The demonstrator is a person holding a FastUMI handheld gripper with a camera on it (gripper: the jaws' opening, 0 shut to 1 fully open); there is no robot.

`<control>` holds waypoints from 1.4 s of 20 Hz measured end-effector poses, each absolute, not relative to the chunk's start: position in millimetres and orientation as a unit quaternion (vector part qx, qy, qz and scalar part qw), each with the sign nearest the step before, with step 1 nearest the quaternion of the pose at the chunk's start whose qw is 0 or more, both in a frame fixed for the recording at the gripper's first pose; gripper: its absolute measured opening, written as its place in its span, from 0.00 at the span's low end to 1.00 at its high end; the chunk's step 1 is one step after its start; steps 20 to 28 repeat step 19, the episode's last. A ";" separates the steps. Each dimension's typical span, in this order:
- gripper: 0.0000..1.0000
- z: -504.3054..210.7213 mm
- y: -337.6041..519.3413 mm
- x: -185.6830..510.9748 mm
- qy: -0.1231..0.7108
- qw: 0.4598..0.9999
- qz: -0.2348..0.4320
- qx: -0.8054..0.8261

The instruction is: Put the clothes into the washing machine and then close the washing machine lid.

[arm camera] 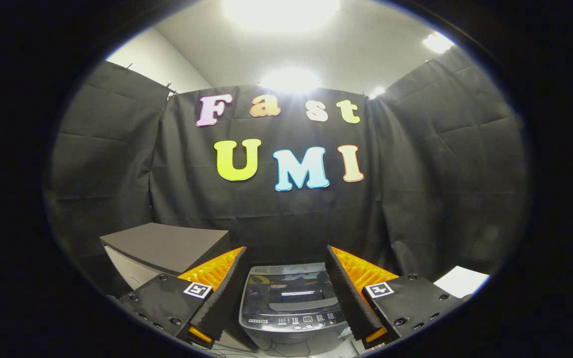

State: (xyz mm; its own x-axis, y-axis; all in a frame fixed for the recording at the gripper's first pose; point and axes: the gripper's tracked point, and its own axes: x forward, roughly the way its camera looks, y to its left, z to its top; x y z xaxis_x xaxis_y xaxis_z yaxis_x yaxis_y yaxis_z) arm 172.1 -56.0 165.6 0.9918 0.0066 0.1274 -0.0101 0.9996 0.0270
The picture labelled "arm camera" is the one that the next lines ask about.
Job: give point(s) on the black backdrop cloth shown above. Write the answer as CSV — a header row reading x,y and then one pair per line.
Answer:
x,y
192,199

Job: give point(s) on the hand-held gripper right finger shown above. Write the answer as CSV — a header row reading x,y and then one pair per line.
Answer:
x,y
351,298

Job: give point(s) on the ceiling light panel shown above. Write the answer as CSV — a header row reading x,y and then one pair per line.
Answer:
x,y
281,12
377,92
438,42
290,79

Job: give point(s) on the white paper sheet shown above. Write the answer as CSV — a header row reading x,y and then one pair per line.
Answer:
x,y
460,282

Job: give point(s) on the beige cabinet with dark top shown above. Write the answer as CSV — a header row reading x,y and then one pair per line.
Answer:
x,y
167,243

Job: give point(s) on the grey washing machine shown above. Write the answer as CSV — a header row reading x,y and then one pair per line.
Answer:
x,y
291,338

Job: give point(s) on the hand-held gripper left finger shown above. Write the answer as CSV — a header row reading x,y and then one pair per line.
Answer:
x,y
222,301

